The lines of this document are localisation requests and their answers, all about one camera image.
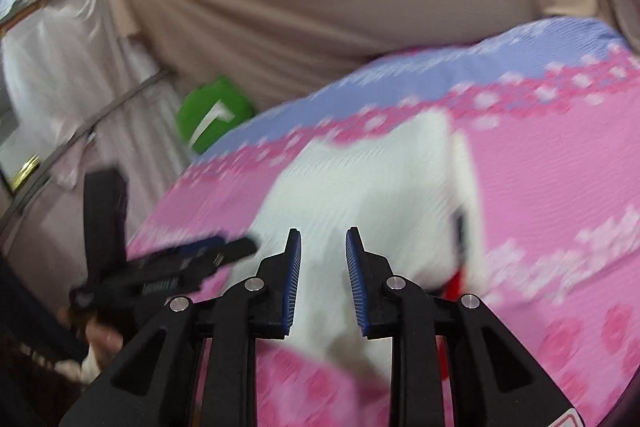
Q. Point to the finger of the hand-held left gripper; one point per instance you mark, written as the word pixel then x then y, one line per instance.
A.
pixel 195 248
pixel 232 253

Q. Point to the grey curtain rail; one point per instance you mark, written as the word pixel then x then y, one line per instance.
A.
pixel 130 96

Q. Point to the pink floral bed sheet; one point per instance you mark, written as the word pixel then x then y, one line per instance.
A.
pixel 540 187

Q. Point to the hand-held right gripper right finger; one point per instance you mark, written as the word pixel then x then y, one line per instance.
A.
pixel 355 282

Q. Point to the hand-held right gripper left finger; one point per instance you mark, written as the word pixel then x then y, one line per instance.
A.
pixel 295 282

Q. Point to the green round cushion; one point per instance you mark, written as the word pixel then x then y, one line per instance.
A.
pixel 230 99

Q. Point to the white satin curtain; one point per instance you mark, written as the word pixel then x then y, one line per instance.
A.
pixel 50 72

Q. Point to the person's left forearm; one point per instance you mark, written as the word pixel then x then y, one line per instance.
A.
pixel 40 312

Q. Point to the person's left hand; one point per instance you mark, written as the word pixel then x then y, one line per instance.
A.
pixel 102 337

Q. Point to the brass fitting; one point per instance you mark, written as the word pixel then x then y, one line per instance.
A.
pixel 25 170

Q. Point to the white red black knit sweater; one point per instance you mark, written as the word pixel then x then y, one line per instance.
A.
pixel 375 187

